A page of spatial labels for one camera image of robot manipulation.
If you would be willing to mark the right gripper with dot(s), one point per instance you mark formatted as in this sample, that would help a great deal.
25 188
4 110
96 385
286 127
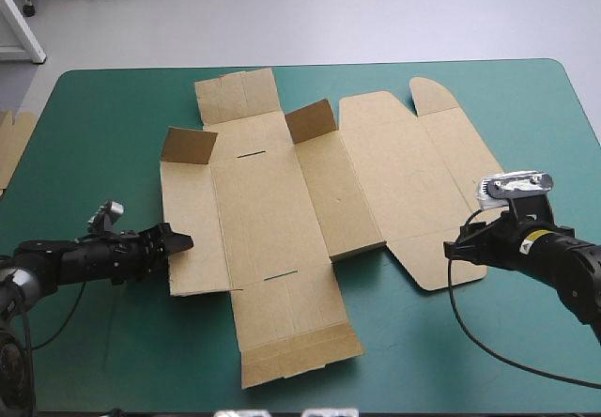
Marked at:
493 243

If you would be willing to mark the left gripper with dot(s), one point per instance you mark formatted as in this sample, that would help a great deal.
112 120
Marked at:
152 252

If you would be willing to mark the brown cardboard box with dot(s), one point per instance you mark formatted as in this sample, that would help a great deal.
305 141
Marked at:
282 210

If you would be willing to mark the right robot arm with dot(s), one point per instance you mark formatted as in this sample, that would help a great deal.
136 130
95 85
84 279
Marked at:
570 262

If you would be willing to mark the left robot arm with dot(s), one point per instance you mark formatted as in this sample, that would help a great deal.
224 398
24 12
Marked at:
80 259

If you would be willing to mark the brown cardboard sheet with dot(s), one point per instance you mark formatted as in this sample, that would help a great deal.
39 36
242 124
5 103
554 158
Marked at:
14 144

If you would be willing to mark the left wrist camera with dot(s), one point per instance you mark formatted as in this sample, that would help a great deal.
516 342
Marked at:
107 215

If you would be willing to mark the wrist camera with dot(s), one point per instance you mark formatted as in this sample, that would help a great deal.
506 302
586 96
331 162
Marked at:
107 215
514 186

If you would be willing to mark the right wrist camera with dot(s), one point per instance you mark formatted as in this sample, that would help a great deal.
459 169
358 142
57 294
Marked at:
514 186

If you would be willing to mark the white desk frame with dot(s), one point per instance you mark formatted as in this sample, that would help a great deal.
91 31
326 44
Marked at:
21 27

